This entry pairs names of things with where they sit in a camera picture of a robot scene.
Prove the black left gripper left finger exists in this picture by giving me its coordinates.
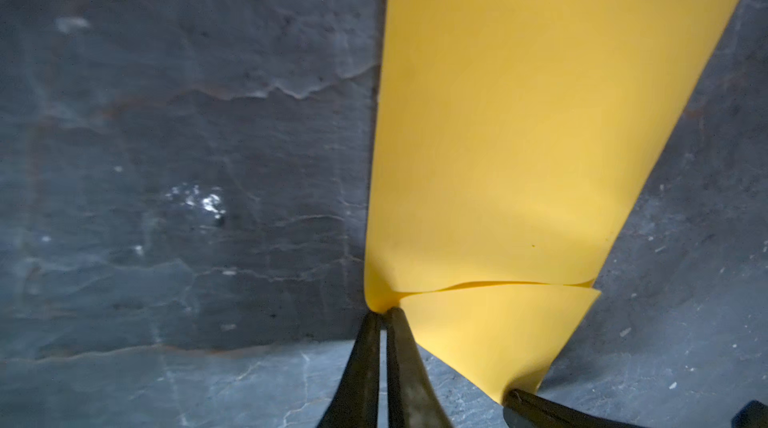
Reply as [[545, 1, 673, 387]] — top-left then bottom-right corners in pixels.
[[317, 312, 382, 428]]

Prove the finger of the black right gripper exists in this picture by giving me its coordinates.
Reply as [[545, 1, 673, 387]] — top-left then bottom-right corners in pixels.
[[503, 389, 638, 428]]

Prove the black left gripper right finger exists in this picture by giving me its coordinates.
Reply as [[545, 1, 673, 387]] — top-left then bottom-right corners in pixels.
[[385, 308, 452, 428]]

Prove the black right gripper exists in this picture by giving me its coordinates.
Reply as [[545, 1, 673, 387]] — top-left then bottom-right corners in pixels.
[[731, 400, 768, 428]]

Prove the yellow square paper sheet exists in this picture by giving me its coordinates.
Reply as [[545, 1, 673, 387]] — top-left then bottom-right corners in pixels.
[[364, 0, 739, 401]]

